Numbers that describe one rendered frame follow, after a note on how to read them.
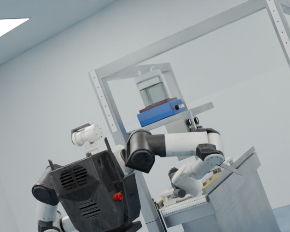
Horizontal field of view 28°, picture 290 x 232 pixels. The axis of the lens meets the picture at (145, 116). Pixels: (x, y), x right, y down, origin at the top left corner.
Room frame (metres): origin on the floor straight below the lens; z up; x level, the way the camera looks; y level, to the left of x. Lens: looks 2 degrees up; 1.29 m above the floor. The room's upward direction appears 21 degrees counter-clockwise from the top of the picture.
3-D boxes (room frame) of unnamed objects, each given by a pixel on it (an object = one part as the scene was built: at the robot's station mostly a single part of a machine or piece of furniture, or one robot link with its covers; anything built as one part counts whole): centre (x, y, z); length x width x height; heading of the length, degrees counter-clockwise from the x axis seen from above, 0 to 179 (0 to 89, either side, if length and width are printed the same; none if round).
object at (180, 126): (3.05, -0.17, 1.19); 0.22 x 0.11 x 0.20; 158
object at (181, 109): (3.10, -0.10, 1.37); 0.21 x 0.20 x 0.09; 68
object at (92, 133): (2.34, 0.25, 1.36); 0.10 x 0.07 x 0.09; 68
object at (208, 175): (3.16, -0.08, 0.95); 0.25 x 0.24 x 0.02; 68
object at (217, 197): (3.63, -0.28, 0.83); 1.30 x 0.29 x 0.10; 158
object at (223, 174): (3.57, -0.40, 0.90); 1.32 x 0.02 x 0.03; 158
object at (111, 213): (2.29, 0.27, 1.15); 0.34 x 0.30 x 0.36; 68
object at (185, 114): (3.29, -0.12, 1.30); 0.62 x 0.38 x 0.04; 158
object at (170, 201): (3.16, -0.08, 0.90); 0.24 x 0.24 x 0.02; 68
